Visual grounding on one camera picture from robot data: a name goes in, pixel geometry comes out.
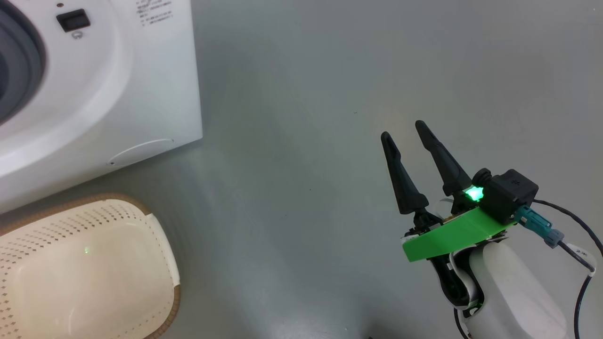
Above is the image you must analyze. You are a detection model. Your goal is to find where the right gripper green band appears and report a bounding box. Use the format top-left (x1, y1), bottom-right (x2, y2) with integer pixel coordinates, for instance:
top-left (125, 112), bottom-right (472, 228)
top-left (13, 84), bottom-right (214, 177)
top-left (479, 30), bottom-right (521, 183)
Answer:
top-left (380, 120), bottom-right (519, 263)

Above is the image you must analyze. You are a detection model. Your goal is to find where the white front-load washing machine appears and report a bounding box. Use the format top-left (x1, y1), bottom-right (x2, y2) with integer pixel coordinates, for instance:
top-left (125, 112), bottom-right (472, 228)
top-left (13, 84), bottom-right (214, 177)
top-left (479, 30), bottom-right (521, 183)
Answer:
top-left (0, 0), bottom-right (204, 215)

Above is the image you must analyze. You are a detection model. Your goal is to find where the cream perforated laundry basket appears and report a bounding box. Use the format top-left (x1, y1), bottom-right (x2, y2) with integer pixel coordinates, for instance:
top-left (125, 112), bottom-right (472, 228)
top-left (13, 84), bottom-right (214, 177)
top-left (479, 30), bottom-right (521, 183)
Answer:
top-left (0, 193), bottom-right (181, 339)

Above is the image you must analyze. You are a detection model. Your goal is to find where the oval washer filter hatch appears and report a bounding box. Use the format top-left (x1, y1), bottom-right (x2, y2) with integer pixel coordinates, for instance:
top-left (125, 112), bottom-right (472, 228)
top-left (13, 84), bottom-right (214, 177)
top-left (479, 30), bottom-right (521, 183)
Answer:
top-left (107, 138), bottom-right (175, 166)

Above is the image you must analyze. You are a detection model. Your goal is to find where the small printed text label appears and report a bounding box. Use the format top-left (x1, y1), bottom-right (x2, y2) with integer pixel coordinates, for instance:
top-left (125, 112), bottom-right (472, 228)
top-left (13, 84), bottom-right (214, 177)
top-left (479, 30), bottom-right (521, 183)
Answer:
top-left (136, 0), bottom-right (174, 26)

